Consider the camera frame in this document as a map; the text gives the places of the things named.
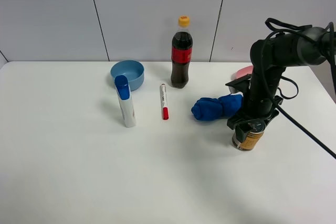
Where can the gold tin can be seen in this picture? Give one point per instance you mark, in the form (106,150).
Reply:
(252,137)

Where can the white bottle blue cap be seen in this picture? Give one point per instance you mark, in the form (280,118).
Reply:
(125,100)

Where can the pink square plate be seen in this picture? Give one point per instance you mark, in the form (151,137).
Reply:
(243,72)

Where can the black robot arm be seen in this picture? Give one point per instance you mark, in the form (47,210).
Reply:
(283,48)

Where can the cola bottle yellow cap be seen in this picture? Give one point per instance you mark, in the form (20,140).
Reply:
(181,53)

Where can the blue plastic bowl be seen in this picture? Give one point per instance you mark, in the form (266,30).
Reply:
(133,70)

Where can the white marker red cap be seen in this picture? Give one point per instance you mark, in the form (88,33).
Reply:
(164,105)

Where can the rolled blue towel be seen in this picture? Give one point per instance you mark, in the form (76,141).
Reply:
(210,109)

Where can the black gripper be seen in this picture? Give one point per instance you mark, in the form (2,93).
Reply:
(256,105)

